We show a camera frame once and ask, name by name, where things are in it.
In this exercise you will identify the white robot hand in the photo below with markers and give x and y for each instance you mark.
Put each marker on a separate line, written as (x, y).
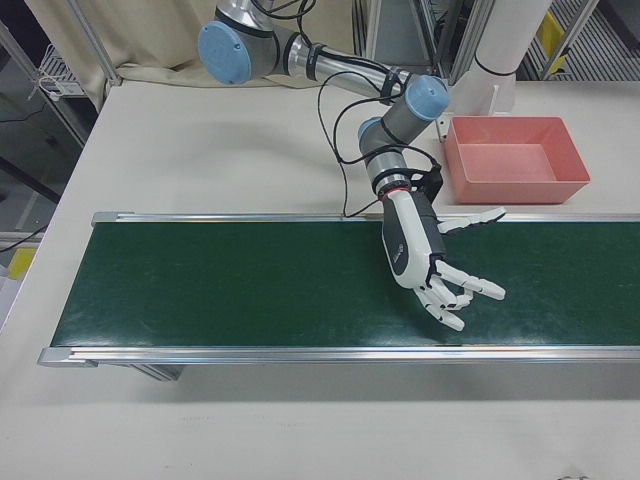
(405, 240)

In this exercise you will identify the aluminium curtain post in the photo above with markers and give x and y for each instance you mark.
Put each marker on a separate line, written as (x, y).
(97, 40)

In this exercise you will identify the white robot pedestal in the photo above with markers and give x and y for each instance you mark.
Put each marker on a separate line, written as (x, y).
(500, 35)

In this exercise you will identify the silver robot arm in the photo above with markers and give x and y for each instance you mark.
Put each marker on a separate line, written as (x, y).
(325, 65)

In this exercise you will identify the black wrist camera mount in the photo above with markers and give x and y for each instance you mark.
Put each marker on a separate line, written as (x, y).
(432, 182)

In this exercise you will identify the beige curtain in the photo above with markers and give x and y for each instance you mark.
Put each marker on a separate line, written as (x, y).
(150, 40)

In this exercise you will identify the green belt conveyor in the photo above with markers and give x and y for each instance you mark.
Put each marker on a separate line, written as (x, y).
(225, 280)

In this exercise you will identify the pink plastic box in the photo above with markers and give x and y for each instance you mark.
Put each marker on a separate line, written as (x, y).
(505, 187)

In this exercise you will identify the metal grated rack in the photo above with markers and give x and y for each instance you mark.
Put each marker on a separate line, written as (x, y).
(590, 45)

